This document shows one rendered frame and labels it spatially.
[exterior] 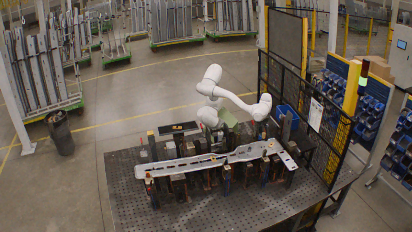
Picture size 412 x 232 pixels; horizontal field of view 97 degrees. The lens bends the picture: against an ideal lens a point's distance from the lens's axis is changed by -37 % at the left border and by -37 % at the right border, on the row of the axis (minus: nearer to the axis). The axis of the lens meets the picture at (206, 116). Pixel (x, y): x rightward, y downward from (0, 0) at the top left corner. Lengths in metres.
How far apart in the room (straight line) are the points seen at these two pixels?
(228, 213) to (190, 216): 0.33
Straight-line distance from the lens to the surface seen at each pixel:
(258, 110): 2.11
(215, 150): 2.57
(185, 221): 2.28
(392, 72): 8.65
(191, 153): 2.45
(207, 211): 2.35
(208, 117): 2.95
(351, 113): 2.28
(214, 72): 2.49
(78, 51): 9.39
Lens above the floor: 2.53
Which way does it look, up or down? 31 degrees down
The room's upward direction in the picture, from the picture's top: 2 degrees counter-clockwise
